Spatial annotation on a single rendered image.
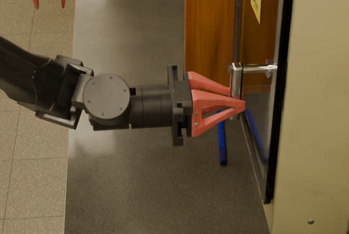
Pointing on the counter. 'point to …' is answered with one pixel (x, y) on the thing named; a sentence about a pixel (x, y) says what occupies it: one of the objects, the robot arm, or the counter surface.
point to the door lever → (236, 75)
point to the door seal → (283, 81)
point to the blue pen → (222, 142)
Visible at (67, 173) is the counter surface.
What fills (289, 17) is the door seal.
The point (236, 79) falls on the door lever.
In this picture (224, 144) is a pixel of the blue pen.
